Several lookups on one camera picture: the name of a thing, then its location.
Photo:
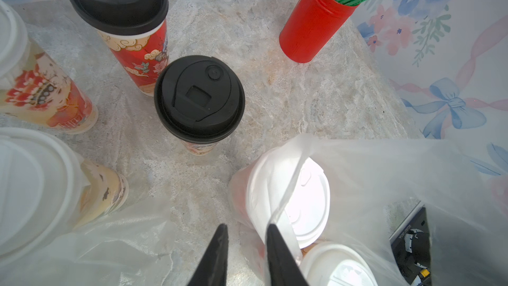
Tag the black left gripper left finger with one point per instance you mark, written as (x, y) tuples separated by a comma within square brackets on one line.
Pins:
[(212, 269)]

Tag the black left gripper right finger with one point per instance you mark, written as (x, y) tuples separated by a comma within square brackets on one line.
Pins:
[(283, 270)]

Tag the white-lid red cup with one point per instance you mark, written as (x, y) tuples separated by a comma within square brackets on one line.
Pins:
[(329, 263), (306, 211)]

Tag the clear plastic carrier bag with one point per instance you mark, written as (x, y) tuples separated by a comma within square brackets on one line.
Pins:
[(375, 184)]

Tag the front black-lid red cup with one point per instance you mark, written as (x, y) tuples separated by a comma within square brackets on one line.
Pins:
[(200, 100)]

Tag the black-lid red cup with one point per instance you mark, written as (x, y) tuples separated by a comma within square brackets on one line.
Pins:
[(135, 31), (200, 100)]

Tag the front left white-lid cup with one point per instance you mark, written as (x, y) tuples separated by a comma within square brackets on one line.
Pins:
[(48, 189)]

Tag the back left white-lid cup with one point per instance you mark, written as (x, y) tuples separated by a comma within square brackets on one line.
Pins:
[(34, 88)]

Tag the red straw holder cup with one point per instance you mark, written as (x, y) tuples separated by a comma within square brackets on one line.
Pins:
[(310, 26)]

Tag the back black-lid red cup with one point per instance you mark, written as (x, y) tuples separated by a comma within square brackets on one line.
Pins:
[(135, 31)]

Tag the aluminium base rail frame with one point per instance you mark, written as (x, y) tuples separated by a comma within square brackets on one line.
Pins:
[(411, 245)]

